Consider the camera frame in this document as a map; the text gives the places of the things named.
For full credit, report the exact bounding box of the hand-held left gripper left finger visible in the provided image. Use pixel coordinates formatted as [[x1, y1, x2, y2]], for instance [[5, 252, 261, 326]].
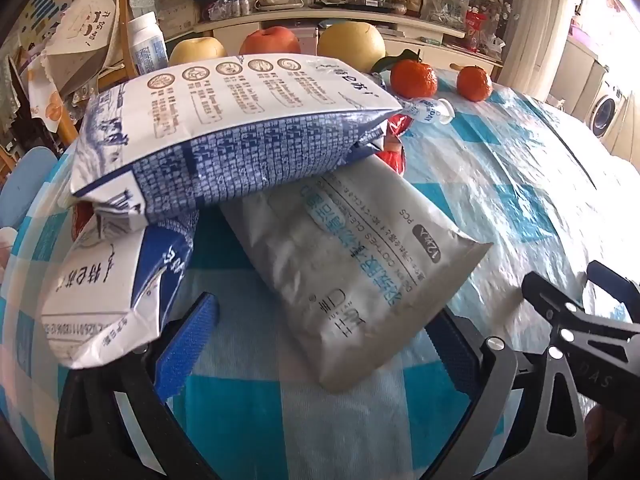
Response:
[[54, 291, 221, 480]]

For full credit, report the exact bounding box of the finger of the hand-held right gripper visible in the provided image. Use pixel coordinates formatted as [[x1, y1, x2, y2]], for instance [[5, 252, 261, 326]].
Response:
[[586, 259, 640, 313], [521, 271, 640, 357]]

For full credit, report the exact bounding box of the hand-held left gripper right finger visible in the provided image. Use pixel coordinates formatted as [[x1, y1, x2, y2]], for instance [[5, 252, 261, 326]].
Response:
[[425, 309, 587, 480]]

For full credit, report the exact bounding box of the crushed blue white milk carton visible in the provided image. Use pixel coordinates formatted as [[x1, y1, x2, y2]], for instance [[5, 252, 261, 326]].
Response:
[[40, 207, 201, 371]]

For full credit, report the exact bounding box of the grey wipes packet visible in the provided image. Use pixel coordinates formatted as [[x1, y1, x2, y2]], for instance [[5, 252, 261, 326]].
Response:
[[220, 152, 495, 395]]

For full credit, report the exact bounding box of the blue white snack bag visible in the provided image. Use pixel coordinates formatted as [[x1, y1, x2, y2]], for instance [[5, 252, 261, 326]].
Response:
[[67, 52, 405, 233]]

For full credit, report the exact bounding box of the small white blue-print pouch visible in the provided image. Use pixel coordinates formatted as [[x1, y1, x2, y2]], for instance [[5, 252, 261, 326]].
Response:
[[400, 96, 455, 128]]

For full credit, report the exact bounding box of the blue white checkered tablecloth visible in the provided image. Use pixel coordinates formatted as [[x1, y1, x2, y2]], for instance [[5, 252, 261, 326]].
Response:
[[0, 67, 640, 480]]

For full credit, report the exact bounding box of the white washing machine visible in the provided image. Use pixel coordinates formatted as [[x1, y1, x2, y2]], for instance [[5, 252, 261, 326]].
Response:
[[585, 77, 631, 141]]

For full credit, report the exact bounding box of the tangerine with green leaf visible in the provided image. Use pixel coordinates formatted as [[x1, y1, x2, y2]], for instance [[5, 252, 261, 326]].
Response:
[[372, 50, 439, 99]]

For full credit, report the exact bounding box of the red plastic bag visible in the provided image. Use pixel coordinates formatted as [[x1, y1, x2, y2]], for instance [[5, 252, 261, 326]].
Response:
[[465, 7, 491, 52]]

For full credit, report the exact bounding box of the white cloth orange print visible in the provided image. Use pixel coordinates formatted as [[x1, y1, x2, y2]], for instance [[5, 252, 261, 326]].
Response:
[[29, 54, 67, 127]]

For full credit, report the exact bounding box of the pale yellow pear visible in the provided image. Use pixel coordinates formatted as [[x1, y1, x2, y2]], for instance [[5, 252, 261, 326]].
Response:
[[168, 36, 228, 67]]

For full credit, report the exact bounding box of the white blue-label bottle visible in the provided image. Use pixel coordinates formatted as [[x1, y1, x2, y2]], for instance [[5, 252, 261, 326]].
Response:
[[126, 11, 170, 77]]

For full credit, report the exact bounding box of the wooden chair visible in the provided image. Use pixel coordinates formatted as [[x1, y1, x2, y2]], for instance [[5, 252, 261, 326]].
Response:
[[97, 0, 161, 91]]

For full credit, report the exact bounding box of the red apple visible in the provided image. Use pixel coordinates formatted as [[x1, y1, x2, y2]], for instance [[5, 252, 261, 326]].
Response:
[[239, 26, 302, 57]]

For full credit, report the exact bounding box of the large golden pear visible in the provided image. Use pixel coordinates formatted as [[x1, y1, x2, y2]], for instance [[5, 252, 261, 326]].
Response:
[[316, 21, 387, 73]]

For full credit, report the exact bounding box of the clear plastic bag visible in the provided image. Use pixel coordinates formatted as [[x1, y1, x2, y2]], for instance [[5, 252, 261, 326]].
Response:
[[420, 0, 471, 28]]

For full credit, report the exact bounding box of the cream tv cabinet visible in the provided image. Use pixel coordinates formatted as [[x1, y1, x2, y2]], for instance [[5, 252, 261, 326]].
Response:
[[165, 2, 506, 81]]

